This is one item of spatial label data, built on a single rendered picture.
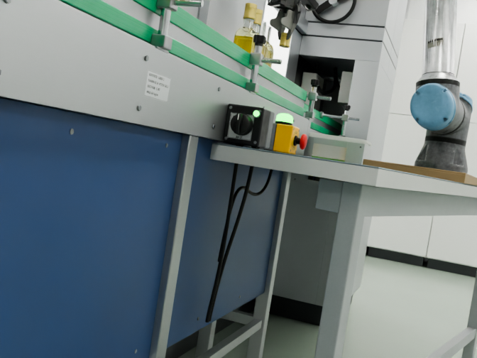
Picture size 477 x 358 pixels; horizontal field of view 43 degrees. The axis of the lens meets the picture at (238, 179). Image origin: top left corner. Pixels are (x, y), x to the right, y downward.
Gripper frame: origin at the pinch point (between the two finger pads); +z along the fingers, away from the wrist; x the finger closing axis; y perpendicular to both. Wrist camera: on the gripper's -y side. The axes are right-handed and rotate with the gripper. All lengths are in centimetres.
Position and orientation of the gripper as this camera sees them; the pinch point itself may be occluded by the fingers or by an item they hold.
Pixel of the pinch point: (285, 36)
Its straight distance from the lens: 204.4
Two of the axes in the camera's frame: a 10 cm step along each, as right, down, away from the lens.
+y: -8.2, -1.1, -5.7
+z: -1.7, 9.8, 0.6
